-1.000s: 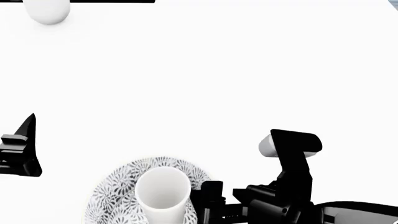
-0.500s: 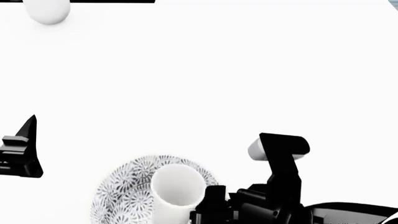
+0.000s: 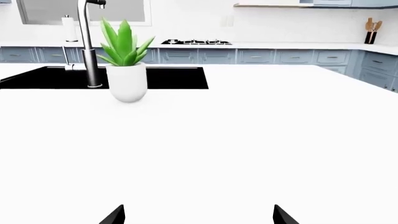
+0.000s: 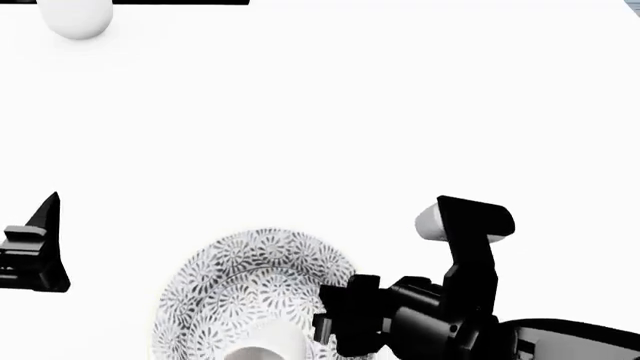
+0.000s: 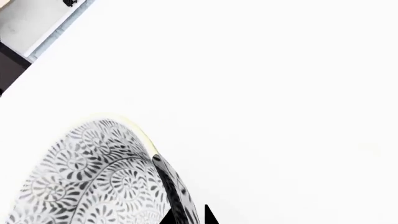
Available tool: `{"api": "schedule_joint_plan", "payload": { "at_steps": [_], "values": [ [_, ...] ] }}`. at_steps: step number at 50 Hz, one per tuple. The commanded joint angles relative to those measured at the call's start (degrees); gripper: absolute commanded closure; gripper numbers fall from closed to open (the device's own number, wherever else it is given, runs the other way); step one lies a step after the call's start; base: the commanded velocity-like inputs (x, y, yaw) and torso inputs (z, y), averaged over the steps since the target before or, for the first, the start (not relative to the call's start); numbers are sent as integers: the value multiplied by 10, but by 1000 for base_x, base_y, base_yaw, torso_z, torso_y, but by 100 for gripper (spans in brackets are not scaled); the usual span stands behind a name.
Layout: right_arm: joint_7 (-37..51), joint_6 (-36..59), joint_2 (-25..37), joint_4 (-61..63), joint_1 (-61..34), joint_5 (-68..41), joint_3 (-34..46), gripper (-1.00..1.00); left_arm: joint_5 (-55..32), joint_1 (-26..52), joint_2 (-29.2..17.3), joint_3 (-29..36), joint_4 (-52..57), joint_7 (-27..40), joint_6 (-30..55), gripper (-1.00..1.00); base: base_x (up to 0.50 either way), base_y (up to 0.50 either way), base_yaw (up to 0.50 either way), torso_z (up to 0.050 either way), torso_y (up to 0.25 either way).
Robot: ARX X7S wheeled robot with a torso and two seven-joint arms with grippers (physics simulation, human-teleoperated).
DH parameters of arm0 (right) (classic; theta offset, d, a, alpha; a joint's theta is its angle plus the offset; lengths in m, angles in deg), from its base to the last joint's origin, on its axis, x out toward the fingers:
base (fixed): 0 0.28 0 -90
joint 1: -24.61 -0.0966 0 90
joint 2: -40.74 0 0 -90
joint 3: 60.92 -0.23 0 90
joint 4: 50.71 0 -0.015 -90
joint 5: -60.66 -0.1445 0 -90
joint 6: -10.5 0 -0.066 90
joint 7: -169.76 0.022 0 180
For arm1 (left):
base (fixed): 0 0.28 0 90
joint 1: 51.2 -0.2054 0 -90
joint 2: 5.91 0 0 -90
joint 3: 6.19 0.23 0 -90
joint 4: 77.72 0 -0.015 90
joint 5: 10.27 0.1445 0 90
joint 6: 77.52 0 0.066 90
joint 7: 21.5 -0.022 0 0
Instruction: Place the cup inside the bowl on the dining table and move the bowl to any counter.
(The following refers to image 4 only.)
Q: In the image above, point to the right gripper broad black finger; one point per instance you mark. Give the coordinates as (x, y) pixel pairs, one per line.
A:
(472, 255)

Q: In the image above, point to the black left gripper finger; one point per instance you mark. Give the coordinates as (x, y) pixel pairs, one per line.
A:
(52, 258)

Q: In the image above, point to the right gripper blocky black finger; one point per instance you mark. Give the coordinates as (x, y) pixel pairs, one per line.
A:
(355, 315)

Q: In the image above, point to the white cylindrical cup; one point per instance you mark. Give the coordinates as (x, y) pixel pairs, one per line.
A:
(429, 223)

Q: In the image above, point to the patterned grey white plate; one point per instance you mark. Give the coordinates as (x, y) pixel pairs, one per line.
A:
(240, 277)

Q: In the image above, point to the white rounded object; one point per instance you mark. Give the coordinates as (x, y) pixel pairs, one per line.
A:
(75, 18)

